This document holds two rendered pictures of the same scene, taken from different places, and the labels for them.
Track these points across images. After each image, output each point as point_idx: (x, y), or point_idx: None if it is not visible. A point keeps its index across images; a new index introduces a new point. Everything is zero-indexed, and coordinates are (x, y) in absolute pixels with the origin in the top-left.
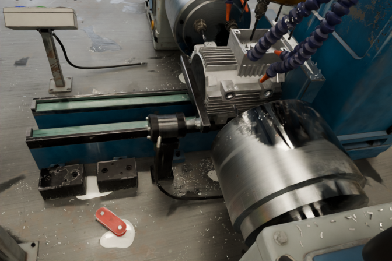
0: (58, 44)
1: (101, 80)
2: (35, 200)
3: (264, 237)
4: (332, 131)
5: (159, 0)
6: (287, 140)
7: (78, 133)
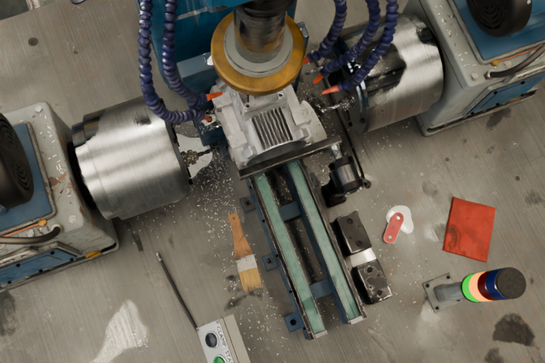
0: None
1: (208, 304)
2: (388, 305)
3: (474, 85)
4: None
5: (97, 234)
6: (398, 66)
7: (341, 274)
